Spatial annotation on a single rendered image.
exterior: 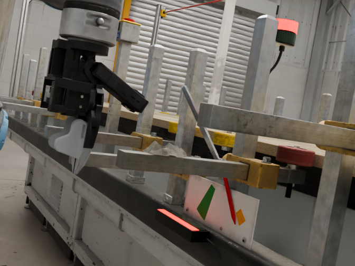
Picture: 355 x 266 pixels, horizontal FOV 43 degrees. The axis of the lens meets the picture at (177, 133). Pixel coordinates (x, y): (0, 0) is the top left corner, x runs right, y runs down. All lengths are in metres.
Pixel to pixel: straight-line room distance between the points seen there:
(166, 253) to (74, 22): 0.73
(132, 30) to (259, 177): 0.89
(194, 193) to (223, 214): 0.12
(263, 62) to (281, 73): 10.06
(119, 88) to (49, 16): 8.11
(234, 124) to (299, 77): 10.81
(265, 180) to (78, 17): 0.47
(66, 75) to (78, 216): 1.83
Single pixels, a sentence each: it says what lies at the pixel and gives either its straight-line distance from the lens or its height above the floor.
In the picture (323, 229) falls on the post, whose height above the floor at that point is 0.79.
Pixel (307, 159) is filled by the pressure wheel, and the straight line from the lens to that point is 0.99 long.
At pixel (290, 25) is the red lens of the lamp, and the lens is 1.00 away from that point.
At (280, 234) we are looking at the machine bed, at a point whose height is 0.68.
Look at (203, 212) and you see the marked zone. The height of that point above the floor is 0.73.
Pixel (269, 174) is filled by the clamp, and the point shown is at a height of 0.85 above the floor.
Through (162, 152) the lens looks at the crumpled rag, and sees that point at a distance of 0.80.
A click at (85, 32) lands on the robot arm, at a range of 0.72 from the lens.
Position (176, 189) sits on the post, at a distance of 1.18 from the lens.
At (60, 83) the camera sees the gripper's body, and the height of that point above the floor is 0.96.
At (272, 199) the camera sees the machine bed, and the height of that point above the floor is 0.76.
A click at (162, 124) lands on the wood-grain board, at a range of 1.62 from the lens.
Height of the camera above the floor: 0.95
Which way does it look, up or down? 3 degrees down
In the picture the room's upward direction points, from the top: 10 degrees clockwise
